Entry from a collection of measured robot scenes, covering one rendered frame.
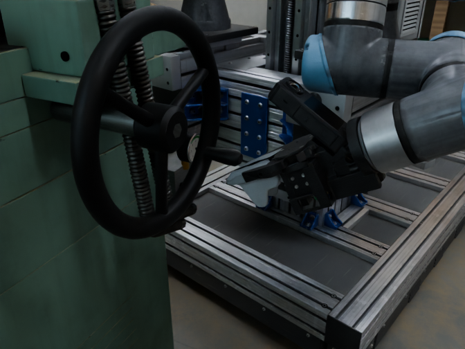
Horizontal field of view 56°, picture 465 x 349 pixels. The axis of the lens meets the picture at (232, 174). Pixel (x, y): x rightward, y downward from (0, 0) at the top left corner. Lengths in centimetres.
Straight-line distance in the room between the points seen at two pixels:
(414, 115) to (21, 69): 48
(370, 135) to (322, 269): 83
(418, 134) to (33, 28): 47
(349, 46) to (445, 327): 112
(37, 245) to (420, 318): 118
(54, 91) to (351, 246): 101
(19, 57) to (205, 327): 100
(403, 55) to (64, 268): 58
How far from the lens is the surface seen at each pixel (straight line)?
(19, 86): 63
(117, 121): 59
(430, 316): 156
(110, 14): 58
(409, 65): 58
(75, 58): 58
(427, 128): 50
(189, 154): 87
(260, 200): 61
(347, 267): 132
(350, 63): 58
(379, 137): 51
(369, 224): 153
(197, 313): 145
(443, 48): 59
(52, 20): 60
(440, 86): 51
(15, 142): 64
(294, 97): 54
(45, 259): 73
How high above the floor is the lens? 101
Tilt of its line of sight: 27 degrees down
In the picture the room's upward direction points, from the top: straight up
